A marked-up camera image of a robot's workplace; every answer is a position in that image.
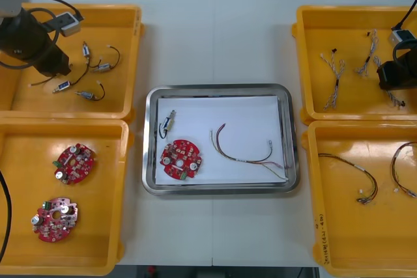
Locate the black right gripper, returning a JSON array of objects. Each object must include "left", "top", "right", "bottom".
[{"left": 377, "top": 59, "right": 417, "bottom": 92}]

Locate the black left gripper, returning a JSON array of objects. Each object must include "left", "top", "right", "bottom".
[{"left": 34, "top": 42, "right": 72, "bottom": 76}]

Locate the blue-white twisted wire harness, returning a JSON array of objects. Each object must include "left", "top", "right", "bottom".
[
  {"left": 319, "top": 49, "right": 346, "bottom": 111},
  {"left": 373, "top": 55, "right": 407, "bottom": 108},
  {"left": 353, "top": 29, "right": 381, "bottom": 77}
]

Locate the small metal solenoid with cable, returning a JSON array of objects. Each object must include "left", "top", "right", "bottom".
[
  {"left": 81, "top": 41, "right": 104, "bottom": 69},
  {"left": 74, "top": 81, "right": 107, "bottom": 102},
  {"left": 88, "top": 45, "right": 121, "bottom": 76},
  {"left": 28, "top": 75, "right": 57, "bottom": 89},
  {"left": 158, "top": 109, "right": 179, "bottom": 141}
]

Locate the steel tray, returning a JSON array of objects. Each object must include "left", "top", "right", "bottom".
[{"left": 141, "top": 83, "right": 300, "bottom": 197}]

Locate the round red circuit board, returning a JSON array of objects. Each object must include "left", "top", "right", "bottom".
[
  {"left": 52, "top": 143, "right": 95, "bottom": 185},
  {"left": 31, "top": 197, "right": 80, "bottom": 243},
  {"left": 160, "top": 139, "right": 203, "bottom": 181}
]

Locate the multicolour wire harness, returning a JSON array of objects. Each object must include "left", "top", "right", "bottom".
[
  {"left": 317, "top": 152, "right": 379, "bottom": 204},
  {"left": 210, "top": 123, "right": 291, "bottom": 181},
  {"left": 390, "top": 141, "right": 417, "bottom": 199}
]

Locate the yellow-orange plastic bin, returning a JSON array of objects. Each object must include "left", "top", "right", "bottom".
[
  {"left": 291, "top": 5, "right": 417, "bottom": 126},
  {"left": 301, "top": 120, "right": 417, "bottom": 278},
  {"left": 0, "top": 3, "right": 144, "bottom": 124},
  {"left": 0, "top": 118, "right": 134, "bottom": 275}
]

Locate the white paper sheet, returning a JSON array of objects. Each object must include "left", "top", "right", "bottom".
[{"left": 154, "top": 95, "right": 287, "bottom": 186}]

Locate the blue label solenoid with cable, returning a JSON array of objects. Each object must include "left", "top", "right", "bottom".
[{"left": 52, "top": 59, "right": 91, "bottom": 94}]

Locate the thick black cable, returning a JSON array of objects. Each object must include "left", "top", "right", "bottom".
[{"left": 0, "top": 169, "right": 13, "bottom": 261}]

